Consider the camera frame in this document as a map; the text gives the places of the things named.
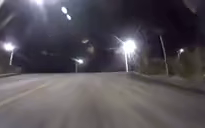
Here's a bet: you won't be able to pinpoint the street lamp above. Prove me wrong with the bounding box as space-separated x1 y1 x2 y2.
176 47 186 62
72 57 85 74
3 42 16 67
121 39 138 73

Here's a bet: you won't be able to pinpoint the grey asphalt road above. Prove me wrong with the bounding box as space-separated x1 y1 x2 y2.
0 71 205 128

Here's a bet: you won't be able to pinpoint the pole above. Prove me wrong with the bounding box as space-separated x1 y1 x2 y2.
158 34 170 77

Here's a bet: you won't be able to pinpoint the raised kerb strip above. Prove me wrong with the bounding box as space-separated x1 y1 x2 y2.
0 71 23 81
128 71 205 97

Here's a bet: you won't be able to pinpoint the bushes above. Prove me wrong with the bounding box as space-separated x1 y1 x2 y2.
136 44 205 81

